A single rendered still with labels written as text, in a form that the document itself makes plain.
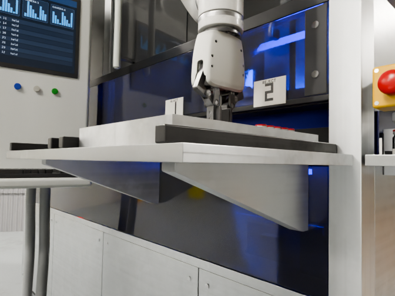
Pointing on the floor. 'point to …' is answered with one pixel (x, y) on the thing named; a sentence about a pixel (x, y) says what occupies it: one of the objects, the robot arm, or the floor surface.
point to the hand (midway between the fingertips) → (219, 118)
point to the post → (351, 148)
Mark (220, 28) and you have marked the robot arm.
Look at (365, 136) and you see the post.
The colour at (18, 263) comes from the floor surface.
